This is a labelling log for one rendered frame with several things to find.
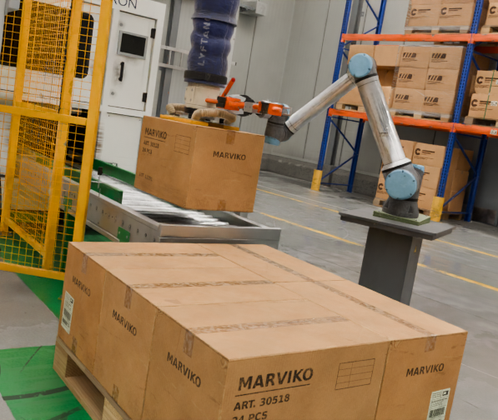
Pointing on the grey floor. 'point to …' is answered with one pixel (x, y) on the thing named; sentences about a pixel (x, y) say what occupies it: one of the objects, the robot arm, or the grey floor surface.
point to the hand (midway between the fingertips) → (230, 103)
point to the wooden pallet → (85, 386)
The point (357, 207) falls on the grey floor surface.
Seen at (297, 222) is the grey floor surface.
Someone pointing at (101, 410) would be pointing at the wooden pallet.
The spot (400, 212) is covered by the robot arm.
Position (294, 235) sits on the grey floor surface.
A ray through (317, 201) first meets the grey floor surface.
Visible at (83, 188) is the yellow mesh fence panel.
